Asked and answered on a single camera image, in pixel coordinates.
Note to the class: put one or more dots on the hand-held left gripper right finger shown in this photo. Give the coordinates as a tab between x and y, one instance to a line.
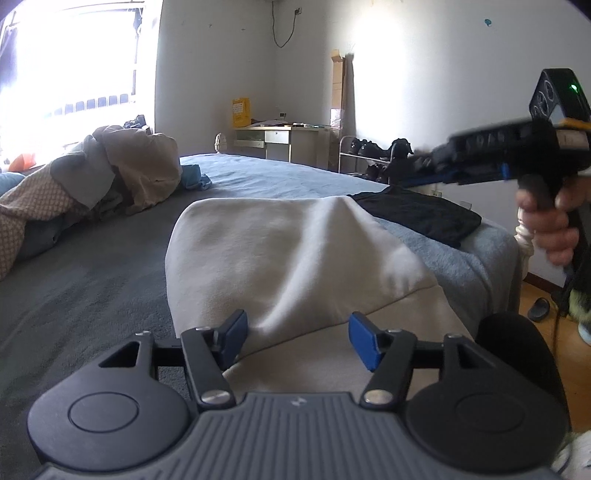
364	339

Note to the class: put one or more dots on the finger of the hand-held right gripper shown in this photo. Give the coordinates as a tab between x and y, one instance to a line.
461	175

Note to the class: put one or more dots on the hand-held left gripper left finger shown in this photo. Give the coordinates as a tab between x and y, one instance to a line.
233	334

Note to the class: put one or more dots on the beige zip jacket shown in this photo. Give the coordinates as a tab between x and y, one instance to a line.
300	258

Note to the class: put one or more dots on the person's right hand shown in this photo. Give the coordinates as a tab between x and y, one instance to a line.
554	230

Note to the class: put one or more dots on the black folded garment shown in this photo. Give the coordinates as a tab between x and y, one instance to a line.
415	214

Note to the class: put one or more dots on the metal shoe rack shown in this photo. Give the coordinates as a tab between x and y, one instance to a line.
369	152

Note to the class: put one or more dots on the grey-blue bed blanket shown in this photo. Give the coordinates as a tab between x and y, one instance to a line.
92	300

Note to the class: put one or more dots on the tall cardboard box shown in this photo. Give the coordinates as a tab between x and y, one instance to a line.
339	87

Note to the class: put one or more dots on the black slipper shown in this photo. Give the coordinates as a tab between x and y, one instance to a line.
539	310

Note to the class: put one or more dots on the small teal cloth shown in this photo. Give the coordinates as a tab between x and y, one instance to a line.
194	177

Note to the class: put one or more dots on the cream desk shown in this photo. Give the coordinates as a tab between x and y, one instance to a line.
277	141

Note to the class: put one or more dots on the small white object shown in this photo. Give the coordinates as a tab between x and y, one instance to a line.
222	143

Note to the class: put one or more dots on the dark blue-grey garment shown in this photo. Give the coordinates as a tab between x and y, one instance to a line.
51	230

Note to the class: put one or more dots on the grey crumpled garment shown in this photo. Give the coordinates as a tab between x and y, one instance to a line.
83	175

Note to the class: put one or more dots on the yellow box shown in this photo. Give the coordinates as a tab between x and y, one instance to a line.
241	110

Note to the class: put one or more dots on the dark windowsill clutter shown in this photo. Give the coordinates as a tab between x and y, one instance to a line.
136	123

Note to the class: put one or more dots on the checkered knit garment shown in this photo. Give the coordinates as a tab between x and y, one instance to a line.
32	203

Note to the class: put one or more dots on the orange object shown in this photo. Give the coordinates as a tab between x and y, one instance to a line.
22	161

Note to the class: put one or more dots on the bright window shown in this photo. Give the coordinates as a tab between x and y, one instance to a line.
69	55

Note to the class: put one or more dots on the cream bed footboard post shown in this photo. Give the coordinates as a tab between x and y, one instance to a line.
524	240

